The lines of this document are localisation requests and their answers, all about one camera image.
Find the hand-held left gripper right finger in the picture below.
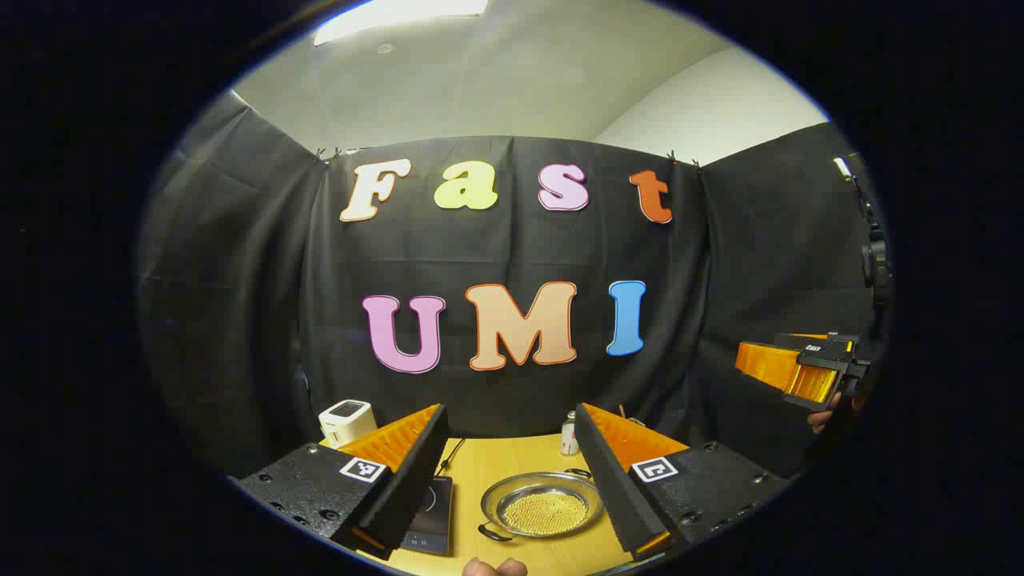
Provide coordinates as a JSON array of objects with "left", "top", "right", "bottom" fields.
[{"left": 574, "top": 402, "right": 791, "bottom": 562}]

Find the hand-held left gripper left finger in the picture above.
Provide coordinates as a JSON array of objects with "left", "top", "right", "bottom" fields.
[{"left": 230, "top": 404, "right": 450, "bottom": 561}]

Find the black induction cooktop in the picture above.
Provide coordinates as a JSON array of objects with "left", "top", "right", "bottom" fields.
[{"left": 400, "top": 475, "right": 454, "bottom": 557}]

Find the steel pot with beans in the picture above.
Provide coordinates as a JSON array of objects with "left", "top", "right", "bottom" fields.
[{"left": 478, "top": 468, "right": 605, "bottom": 542}]

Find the white toaster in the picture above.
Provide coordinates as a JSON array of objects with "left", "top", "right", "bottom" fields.
[{"left": 318, "top": 399, "right": 378, "bottom": 449}]

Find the black tripod stand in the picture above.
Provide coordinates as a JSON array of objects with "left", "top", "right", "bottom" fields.
[{"left": 832, "top": 156, "right": 894, "bottom": 309}]

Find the black backdrop cloth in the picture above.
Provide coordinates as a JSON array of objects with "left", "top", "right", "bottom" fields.
[{"left": 136, "top": 92, "right": 881, "bottom": 481}]

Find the ceiling light panel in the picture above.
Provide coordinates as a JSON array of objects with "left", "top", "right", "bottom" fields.
[{"left": 314, "top": 0, "right": 489, "bottom": 46}]

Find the black power cable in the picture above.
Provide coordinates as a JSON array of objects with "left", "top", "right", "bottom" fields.
[{"left": 436, "top": 438, "right": 466, "bottom": 478}]

